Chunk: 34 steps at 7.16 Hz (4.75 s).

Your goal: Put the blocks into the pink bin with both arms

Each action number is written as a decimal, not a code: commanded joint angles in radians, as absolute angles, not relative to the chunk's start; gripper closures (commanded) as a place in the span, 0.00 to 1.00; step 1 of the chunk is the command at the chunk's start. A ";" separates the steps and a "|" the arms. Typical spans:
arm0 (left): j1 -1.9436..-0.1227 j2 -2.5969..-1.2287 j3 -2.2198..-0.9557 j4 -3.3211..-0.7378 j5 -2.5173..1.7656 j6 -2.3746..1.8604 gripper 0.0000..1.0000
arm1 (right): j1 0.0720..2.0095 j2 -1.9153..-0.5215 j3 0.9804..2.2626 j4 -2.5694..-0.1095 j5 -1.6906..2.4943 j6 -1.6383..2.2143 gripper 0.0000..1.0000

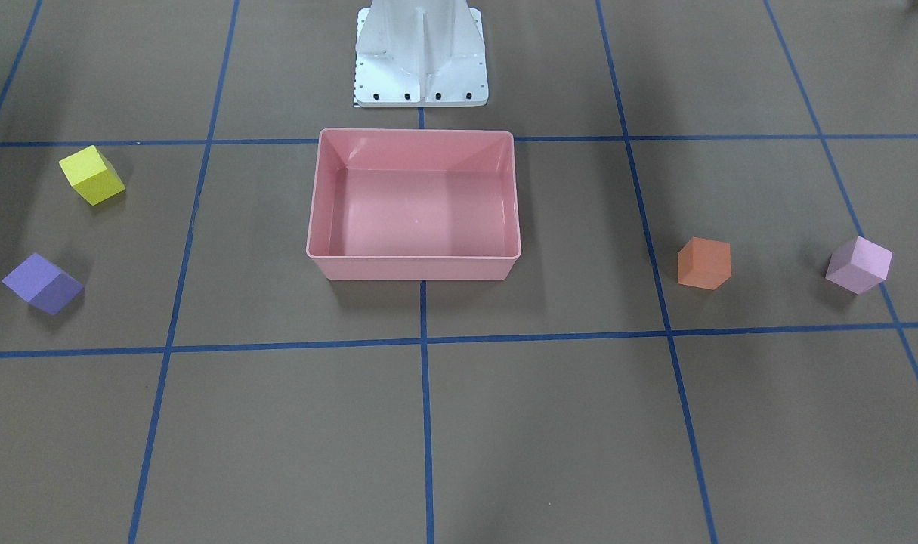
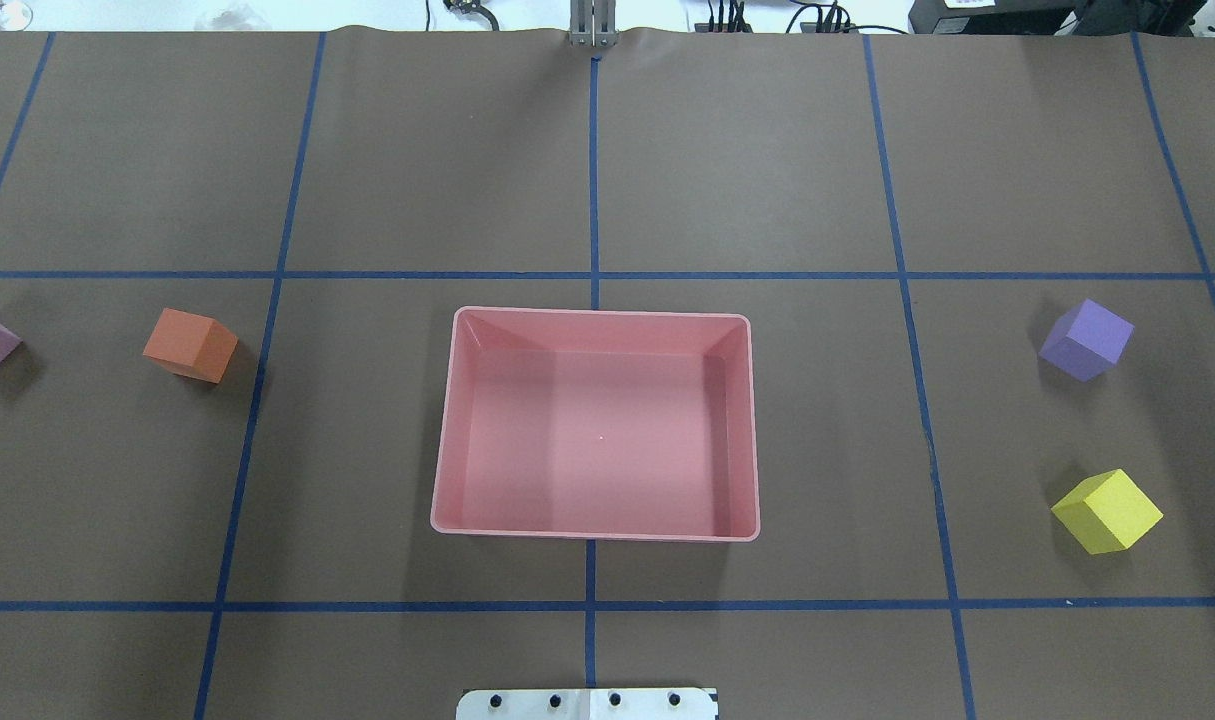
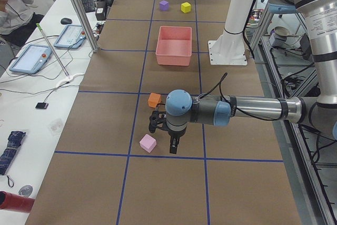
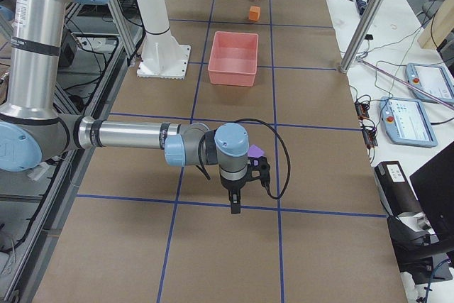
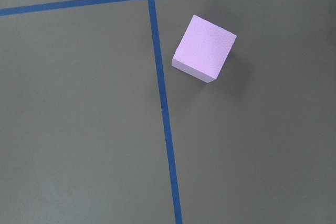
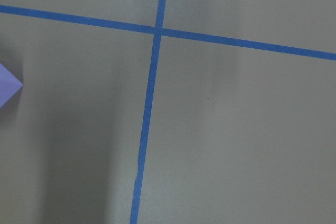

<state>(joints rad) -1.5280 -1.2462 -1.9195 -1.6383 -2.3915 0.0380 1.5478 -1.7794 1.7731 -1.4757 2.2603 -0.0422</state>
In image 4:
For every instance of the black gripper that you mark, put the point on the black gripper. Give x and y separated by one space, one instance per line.
232 186

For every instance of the purple foam block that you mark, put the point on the purple foam block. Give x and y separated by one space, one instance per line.
255 152

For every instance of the orange foam block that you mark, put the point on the orange foam block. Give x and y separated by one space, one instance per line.
254 13

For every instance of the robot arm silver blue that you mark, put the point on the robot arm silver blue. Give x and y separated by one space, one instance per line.
32 131

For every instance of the pink plastic bin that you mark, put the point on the pink plastic bin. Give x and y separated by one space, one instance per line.
234 59

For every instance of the black box with label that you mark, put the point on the black box with label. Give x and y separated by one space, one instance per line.
395 191

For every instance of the near teach pendant tablet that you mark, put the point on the near teach pendant tablet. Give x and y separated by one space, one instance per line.
406 122

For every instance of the teach pendant tablet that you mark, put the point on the teach pendant tablet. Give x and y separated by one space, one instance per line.
406 122
431 79

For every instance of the metal rod with pink tint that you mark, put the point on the metal rod with pink tint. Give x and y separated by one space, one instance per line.
406 84

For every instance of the black monitor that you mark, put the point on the black monitor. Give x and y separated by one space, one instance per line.
433 185

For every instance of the far teach pendant tablet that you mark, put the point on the far teach pendant tablet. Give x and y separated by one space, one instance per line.
431 79

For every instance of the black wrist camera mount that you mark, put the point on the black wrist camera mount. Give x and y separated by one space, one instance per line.
258 169

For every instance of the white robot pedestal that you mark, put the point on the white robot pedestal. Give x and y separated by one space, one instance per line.
161 56

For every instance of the aluminium frame post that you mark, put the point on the aluminium frame post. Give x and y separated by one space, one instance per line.
359 35

